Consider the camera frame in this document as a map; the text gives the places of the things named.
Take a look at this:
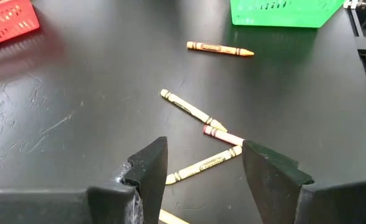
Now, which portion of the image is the red plastic basket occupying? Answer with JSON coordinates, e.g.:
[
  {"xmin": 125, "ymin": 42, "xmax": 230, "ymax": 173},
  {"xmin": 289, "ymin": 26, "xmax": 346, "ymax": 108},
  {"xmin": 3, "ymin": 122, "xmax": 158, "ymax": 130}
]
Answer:
[{"xmin": 0, "ymin": 0, "xmax": 41, "ymax": 50}]

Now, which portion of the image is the green plastic basket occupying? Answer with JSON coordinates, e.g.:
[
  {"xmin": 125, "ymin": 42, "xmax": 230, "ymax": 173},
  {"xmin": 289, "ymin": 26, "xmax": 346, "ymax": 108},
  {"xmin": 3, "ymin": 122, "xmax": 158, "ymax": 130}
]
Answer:
[{"xmin": 230, "ymin": 0, "xmax": 346, "ymax": 29}]

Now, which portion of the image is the yellow crayon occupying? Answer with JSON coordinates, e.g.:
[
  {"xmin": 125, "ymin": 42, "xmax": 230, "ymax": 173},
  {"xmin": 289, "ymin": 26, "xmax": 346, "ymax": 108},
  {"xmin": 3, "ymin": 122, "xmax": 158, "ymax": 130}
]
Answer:
[
  {"xmin": 165, "ymin": 145, "xmax": 243, "ymax": 185},
  {"xmin": 160, "ymin": 88, "xmax": 229, "ymax": 133}
]

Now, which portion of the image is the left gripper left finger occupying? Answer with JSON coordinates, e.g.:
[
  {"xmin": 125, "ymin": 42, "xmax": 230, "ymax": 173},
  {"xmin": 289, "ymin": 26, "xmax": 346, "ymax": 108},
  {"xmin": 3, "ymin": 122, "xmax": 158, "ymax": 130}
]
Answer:
[{"xmin": 0, "ymin": 136, "xmax": 169, "ymax": 224}]

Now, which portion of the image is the orange crayon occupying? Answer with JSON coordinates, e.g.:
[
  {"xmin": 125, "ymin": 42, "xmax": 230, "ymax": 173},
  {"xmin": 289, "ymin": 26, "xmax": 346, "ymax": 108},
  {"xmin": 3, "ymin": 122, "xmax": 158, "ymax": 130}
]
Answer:
[
  {"xmin": 186, "ymin": 40, "xmax": 255, "ymax": 57},
  {"xmin": 158, "ymin": 208, "xmax": 190, "ymax": 224}
]

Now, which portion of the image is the pink crayon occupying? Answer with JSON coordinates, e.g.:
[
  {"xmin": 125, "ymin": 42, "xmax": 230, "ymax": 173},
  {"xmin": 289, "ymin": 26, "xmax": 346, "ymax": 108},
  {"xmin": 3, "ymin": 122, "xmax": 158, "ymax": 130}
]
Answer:
[{"xmin": 203, "ymin": 124, "xmax": 245, "ymax": 147}]

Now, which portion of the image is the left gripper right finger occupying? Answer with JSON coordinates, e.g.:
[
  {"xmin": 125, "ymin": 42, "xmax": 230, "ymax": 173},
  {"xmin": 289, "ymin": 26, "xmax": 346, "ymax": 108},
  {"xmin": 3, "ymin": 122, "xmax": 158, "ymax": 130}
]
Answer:
[{"xmin": 241, "ymin": 139, "xmax": 366, "ymax": 224}]

